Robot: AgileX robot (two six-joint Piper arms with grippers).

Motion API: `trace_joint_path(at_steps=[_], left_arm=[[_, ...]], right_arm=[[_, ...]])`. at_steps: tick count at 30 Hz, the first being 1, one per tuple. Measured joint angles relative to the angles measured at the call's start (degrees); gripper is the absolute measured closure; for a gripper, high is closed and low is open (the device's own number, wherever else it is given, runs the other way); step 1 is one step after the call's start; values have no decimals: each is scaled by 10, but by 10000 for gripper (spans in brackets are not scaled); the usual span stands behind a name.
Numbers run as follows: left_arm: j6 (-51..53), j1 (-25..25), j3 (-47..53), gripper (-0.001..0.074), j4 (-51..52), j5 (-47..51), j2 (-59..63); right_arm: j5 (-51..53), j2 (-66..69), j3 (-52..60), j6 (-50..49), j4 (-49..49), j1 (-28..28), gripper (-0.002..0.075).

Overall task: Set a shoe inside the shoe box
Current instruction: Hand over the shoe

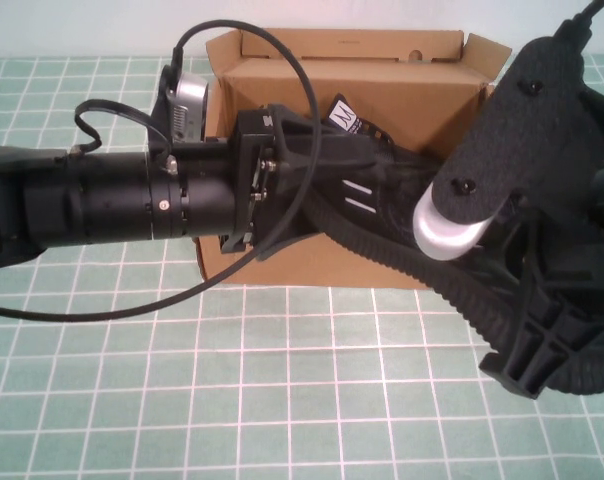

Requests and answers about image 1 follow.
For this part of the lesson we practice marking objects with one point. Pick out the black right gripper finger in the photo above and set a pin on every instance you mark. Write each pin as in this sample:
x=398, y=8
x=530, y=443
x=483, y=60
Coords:
x=507, y=270

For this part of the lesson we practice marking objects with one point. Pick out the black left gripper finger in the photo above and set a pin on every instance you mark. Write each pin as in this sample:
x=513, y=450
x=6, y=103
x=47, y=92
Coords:
x=292, y=240
x=342, y=152

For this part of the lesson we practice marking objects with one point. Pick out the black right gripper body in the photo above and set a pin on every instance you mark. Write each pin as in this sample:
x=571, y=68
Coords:
x=557, y=310

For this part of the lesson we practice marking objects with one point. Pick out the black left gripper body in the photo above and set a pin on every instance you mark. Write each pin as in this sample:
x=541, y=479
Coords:
x=257, y=150

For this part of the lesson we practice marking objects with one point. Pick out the black mesh sneaker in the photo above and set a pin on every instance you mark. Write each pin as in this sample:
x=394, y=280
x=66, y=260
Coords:
x=362, y=220
x=343, y=114

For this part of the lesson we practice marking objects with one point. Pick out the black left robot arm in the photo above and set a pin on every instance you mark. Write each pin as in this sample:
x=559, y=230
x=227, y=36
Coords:
x=112, y=200

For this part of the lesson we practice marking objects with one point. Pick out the brown cardboard shoe box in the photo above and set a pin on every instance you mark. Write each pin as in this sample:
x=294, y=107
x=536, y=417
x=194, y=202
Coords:
x=342, y=272

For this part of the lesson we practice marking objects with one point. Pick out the green checked tablecloth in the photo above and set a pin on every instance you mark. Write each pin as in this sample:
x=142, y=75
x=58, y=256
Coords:
x=282, y=375

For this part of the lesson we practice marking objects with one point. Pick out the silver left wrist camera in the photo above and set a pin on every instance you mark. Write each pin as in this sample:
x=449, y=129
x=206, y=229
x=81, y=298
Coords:
x=187, y=105

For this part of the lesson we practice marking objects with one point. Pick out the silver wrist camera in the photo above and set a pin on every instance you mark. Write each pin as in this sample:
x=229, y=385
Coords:
x=187, y=105
x=432, y=230

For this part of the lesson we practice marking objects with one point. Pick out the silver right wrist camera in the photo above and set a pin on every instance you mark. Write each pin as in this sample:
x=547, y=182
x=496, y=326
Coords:
x=432, y=230

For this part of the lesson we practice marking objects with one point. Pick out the black left camera mount plate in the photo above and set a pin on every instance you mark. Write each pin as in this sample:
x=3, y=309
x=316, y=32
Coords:
x=159, y=115

